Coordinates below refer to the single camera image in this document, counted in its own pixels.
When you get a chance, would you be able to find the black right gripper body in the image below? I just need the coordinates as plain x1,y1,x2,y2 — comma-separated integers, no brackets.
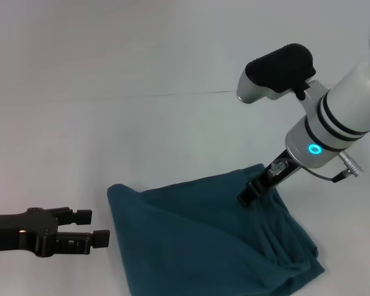
248,149,302,201

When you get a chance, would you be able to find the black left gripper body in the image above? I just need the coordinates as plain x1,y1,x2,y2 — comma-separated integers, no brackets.
0,207,72,258

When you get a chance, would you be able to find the blue shirt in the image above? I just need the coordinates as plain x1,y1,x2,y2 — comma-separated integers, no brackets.
107,162,326,296

